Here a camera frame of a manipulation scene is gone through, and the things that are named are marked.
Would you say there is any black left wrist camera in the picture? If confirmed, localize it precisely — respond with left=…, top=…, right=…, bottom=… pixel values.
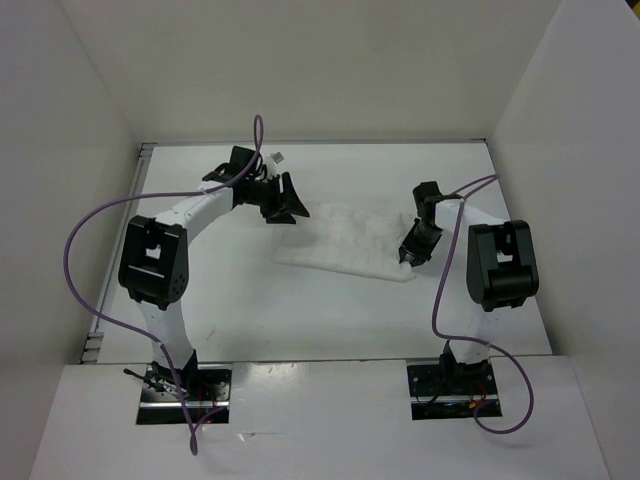
left=202, top=146, right=284, bottom=183

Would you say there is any white pleated skirt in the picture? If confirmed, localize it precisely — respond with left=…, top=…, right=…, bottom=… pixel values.
left=272, top=203, right=416, bottom=283

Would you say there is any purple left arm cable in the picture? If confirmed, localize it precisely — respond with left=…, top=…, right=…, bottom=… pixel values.
left=63, top=114, right=265, bottom=456

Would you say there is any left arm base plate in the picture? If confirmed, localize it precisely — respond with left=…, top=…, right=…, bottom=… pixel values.
left=136, top=363, right=235, bottom=426

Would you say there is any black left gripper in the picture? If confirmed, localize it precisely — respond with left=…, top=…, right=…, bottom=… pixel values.
left=245, top=172, right=310, bottom=225

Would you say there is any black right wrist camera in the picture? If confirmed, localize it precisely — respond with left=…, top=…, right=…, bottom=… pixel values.
left=412, top=181, right=442, bottom=222

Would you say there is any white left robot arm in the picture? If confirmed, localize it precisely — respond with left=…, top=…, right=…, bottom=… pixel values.
left=118, top=170, right=310, bottom=400

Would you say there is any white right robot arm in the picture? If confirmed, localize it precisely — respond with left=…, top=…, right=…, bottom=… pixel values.
left=399, top=195, right=539, bottom=393

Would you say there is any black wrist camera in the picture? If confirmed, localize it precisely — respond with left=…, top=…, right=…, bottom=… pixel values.
left=202, top=146, right=284, bottom=183
left=412, top=181, right=442, bottom=222

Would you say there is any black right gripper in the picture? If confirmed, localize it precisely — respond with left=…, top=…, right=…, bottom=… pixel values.
left=399, top=218, right=444, bottom=267

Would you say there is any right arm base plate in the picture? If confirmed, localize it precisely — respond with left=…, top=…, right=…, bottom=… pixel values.
left=407, top=354, right=502, bottom=421

